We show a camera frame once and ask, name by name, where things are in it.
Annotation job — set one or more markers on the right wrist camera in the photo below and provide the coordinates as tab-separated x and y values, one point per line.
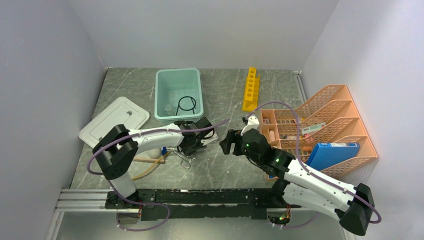
251	122

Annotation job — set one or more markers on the blue binder folder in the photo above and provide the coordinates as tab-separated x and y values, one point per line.
325	155

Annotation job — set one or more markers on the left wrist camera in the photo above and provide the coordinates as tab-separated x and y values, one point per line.
206	136

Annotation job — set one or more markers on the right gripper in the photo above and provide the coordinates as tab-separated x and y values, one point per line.
226	143

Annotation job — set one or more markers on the white plastic bin lid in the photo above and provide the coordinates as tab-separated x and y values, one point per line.
120	111

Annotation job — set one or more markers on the wooden dowel rod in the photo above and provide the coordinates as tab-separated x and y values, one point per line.
149	160

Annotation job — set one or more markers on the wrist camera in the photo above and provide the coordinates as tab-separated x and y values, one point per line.
251	122
206	136

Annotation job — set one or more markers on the yellow test tube rack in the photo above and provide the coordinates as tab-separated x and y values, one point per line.
251	90

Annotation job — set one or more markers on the clear glass jar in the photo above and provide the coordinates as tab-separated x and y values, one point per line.
168	108

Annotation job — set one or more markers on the black wire ring stand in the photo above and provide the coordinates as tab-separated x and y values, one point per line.
186	104

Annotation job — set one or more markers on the orange mesh file organizer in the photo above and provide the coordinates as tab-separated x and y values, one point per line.
334	110

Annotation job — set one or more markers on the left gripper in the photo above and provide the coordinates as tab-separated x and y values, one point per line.
188	151

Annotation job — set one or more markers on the mint green plastic bin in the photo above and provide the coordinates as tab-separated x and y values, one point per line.
170	86

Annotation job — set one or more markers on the graduated cylinder blue base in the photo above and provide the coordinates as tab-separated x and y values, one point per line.
163	151

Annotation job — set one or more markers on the amber rubber tubing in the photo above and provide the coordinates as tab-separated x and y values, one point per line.
156	163

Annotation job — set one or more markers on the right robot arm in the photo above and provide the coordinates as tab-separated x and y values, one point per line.
351	205

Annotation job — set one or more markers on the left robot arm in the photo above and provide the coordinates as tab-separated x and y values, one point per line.
115	152

